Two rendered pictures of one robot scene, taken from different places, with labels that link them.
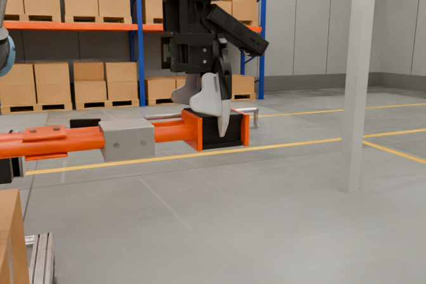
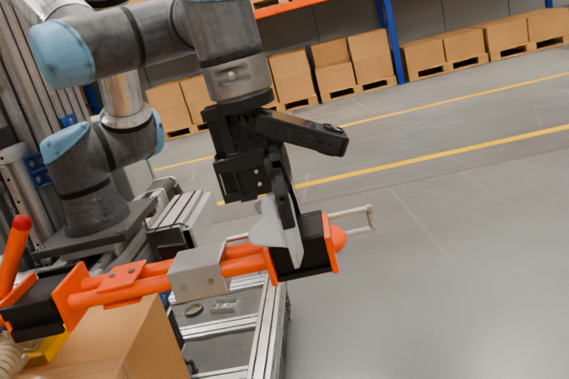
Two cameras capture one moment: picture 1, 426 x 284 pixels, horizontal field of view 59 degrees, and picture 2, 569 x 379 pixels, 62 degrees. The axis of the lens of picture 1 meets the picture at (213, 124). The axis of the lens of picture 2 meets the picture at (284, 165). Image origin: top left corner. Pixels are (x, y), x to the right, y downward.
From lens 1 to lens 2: 0.32 m
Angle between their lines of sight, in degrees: 28
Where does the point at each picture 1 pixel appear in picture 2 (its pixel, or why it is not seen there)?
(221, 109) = (285, 240)
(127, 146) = (195, 287)
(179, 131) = (248, 264)
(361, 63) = not seen: outside the picture
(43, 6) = not seen: outside the picture
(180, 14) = (221, 135)
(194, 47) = (243, 171)
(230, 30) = (285, 138)
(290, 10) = not seen: outside the picture
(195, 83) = not seen: hidden behind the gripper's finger
